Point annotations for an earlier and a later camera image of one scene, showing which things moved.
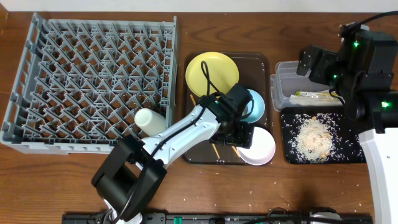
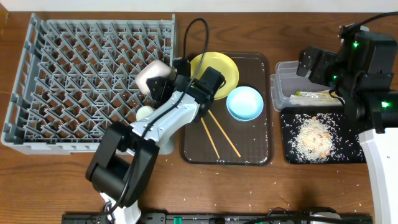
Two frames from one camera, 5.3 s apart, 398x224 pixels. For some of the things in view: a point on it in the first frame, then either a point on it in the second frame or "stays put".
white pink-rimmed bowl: [262, 149] -> [155, 70]
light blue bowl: [259, 109] stays put
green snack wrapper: [324, 94] stays put
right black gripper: [324, 58] stays put
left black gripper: [232, 137] -> [160, 88]
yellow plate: [211, 73] stays put
